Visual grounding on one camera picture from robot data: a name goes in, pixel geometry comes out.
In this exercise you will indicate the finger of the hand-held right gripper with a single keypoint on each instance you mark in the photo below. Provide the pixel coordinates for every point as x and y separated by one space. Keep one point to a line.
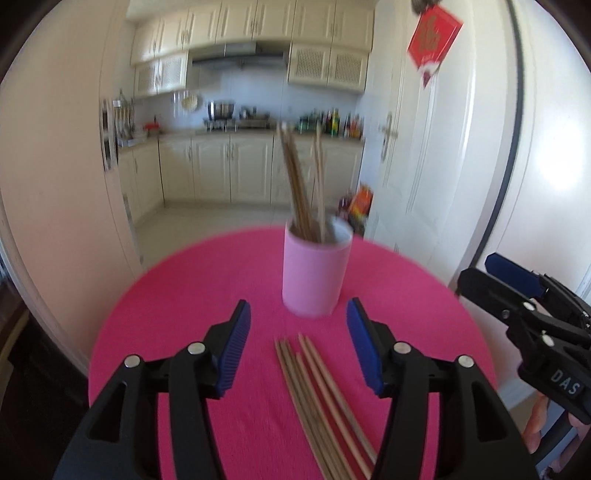
489 295
512 272

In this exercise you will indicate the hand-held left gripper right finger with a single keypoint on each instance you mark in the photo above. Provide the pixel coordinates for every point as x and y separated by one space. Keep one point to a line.
364 350

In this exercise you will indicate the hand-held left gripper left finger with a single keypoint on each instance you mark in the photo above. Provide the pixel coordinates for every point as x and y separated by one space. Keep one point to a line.
235 350

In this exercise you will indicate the pile of wooden chopsticks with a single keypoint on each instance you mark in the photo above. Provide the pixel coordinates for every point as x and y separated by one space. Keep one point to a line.
318 415

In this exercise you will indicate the pink cup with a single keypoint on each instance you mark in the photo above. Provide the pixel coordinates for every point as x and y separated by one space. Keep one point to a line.
314 277

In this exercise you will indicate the bundle of wooden chopsticks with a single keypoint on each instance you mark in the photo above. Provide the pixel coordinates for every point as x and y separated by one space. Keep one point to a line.
300 198

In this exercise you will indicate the person's right hand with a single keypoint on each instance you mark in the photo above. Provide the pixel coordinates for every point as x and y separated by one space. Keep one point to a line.
535 424

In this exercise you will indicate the pink felt table cover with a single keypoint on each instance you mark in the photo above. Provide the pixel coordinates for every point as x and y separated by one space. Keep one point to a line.
184 300

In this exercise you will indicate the white sliding door panel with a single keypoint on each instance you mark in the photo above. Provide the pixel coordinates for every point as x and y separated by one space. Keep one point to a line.
554 161

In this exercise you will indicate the white panel door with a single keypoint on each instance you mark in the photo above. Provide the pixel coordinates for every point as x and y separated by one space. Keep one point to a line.
443 161

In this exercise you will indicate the large floor oil bottle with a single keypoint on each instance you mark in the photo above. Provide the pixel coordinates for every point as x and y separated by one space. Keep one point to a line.
345 208

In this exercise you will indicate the orange snack bag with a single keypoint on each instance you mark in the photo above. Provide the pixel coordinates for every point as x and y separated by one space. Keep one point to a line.
361 205

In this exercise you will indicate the cream lower kitchen cabinets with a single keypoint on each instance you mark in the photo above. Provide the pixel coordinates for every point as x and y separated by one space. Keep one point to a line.
221 168

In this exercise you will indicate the cream kitchen cabinets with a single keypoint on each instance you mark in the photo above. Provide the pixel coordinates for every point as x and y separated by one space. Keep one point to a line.
240 23
221 168

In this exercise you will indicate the dark sauce bottle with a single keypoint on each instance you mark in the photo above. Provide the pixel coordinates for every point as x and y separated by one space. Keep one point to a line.
347 125

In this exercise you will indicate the black gas stove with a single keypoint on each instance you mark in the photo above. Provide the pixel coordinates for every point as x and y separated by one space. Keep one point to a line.
238 124

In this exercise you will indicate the green oil bottle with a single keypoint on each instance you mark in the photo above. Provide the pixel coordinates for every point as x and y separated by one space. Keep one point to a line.
335 123

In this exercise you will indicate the steel wok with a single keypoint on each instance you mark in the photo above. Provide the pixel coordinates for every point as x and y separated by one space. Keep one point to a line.
254 114

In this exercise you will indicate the red kitchen container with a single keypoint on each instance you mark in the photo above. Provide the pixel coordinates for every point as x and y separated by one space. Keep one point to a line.
152 128

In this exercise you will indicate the steel cooking pot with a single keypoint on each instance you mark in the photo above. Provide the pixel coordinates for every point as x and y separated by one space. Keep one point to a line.
221 110

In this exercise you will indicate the red paper door decoration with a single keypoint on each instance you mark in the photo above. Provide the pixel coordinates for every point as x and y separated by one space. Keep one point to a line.
434 37

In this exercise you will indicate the cream sliding door panel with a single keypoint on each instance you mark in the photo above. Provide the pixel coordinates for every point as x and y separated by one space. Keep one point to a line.
60 161

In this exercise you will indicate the hanging kitchen utensil rack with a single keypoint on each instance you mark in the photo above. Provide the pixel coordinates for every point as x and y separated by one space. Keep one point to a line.
123 115

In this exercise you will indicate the cream lattice door cabinet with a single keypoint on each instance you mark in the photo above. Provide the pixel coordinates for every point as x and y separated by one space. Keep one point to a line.
161 74
328 67

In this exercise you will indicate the steel range hood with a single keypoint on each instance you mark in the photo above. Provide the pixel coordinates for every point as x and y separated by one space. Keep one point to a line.
235 55

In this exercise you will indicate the cream upper kitchen cabinets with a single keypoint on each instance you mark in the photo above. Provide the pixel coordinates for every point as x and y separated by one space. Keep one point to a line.
240 23

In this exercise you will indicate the yellow wall plate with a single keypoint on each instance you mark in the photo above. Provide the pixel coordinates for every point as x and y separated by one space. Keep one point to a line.
191 100

